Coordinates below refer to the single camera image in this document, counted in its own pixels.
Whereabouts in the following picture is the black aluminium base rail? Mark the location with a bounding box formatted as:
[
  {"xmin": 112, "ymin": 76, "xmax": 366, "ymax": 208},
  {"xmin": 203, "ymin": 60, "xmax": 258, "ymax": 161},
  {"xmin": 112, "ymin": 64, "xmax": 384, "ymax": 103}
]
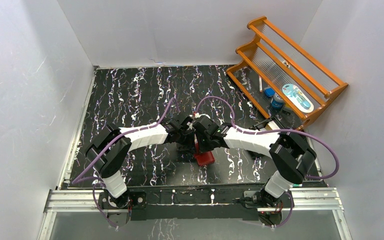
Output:
[{"xmin": 44, "ymin": 180, "xmax": 345, "ymax": 229}]

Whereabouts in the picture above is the white pen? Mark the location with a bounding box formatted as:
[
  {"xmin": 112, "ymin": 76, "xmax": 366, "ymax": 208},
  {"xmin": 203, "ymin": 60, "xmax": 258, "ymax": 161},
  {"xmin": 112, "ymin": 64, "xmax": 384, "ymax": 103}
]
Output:
[{"xmin": 258, "ymin": 76, "xmax": 263, "ymax": 93}]

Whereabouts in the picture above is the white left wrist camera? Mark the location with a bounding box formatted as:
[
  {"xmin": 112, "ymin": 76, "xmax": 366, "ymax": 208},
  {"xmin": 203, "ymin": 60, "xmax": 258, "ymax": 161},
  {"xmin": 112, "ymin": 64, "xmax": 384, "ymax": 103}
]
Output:
[{"xmin": 186, "ymin": 120, "xmax": 193, "ymax": 130}]

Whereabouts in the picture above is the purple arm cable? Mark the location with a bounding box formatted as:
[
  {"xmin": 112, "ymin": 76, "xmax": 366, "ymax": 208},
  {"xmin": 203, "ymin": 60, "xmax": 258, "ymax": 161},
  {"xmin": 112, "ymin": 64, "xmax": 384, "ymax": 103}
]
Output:
[
  {"xmin": 195, "ymin": 96, "xmax": 341, "ymax": 229},
  {"xmin": 72, "ymin": 96, "xmax": 181, "ymax": 229}
]

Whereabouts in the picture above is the orange wooden shelf rack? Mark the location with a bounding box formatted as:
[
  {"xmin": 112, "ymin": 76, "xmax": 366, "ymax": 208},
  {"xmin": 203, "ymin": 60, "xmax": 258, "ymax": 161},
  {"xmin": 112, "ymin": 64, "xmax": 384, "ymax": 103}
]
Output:
[{"xmin": 226, "ymin": 16, "xmax": 348, "ymax": 129}]

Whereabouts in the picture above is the black plastic card box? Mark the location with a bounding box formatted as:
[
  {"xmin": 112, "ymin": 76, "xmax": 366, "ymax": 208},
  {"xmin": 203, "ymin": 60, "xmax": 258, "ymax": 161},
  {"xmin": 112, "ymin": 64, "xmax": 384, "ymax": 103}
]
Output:
[{"xmin": 247, "ymin": 117, "xmax": 285, "ymax": 160}]

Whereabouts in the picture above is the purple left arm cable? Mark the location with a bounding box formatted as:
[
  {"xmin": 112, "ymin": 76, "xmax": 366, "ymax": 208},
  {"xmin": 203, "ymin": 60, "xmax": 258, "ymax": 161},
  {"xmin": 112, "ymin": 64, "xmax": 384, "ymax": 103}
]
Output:
[{"xmin": 72, "ymin": 96, "xmax": 181, "ymax": 229}]

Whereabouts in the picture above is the small blue block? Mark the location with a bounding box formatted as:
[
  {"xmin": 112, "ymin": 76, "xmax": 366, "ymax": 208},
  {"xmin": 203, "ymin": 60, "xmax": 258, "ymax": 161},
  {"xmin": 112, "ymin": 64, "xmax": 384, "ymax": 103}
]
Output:
[{"xmin": 263, "ymin": 87, "xmax": 276, "ymax": 98}]

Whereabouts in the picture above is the red card holder wallet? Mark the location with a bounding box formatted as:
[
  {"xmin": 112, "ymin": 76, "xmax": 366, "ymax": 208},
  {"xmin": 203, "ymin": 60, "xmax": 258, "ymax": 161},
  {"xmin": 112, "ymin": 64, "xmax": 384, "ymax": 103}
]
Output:
[{"xmin": 193, "ymin": 151, "xmax": 215, "ymax": 167}]

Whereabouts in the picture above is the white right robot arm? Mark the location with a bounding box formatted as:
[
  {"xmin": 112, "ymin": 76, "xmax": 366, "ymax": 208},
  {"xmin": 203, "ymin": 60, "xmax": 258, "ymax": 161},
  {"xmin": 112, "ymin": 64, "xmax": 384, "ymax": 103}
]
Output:
[{"xmin": 191, "ymin": 115, "xmax": 317, "ymax": 207}]

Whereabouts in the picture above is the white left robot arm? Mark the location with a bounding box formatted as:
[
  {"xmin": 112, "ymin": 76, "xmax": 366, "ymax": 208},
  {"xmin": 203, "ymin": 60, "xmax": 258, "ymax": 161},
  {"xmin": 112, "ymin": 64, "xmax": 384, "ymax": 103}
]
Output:
[{"xmin": 84, "ymin": 112, "xmax": 194, "ymax": 208}]

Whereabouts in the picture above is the green white marker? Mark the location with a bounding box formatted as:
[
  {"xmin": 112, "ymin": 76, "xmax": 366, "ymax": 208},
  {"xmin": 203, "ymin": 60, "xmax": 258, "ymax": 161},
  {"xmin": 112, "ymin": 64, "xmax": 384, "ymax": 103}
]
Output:
[{"xmin": 292, "ymin": 183, "xmax": 303, "ymax": 188}]

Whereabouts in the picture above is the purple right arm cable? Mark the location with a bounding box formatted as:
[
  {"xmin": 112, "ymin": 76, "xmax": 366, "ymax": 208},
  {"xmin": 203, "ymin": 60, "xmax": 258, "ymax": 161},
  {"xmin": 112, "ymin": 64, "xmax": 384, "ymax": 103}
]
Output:
[{"xmin": 195, "ymin": 96, "xmax": 341, "ymax": 229}]

